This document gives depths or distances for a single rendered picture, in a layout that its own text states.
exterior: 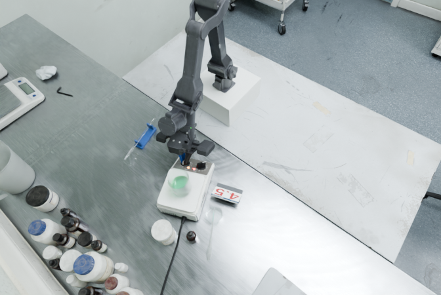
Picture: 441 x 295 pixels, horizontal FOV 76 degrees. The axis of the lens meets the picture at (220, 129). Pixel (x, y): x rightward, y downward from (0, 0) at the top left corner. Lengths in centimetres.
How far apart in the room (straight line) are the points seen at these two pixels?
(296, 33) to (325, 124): 190
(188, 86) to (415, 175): 80
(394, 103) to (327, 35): 90
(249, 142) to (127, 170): 45
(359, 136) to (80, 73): 120
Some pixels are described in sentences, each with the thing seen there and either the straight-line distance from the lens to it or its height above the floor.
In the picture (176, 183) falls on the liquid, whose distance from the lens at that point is 86.
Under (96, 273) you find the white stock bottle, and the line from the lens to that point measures 89.
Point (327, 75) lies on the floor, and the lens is 261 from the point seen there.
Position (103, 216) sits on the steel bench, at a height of 90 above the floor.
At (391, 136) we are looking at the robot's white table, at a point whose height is 90.
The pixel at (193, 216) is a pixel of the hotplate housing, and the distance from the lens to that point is 89.
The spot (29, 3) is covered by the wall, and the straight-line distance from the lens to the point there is 198.
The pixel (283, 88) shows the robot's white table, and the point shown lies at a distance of 122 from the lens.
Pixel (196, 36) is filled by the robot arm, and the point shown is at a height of 134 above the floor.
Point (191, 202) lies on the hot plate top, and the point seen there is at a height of 99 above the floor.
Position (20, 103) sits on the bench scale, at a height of 94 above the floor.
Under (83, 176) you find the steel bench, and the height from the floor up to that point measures 90.
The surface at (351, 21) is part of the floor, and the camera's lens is 322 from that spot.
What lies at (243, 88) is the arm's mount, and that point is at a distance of 107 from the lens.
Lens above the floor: 181
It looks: 57 degrees down
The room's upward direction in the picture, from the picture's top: 5 degrees counter-clockwise
